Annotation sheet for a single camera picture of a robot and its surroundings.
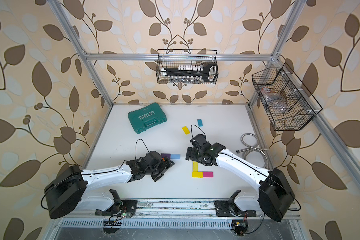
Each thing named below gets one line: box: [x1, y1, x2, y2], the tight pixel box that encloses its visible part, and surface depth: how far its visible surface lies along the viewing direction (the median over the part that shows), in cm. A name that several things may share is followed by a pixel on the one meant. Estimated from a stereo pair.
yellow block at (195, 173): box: [192, 169, 204, 178], surface depth 86 cm
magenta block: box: [202, 171, 214, 178], surface depth 86 cm
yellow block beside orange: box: [182, 126, 191, 135], surface depth 107 cm
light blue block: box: [170, 154, 181, 159], surface depth 95 cm
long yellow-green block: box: [192, 161, 199, 172], surface depth 90 cm
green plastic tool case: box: [128, 102, 167, 134], surface depth 110 cm
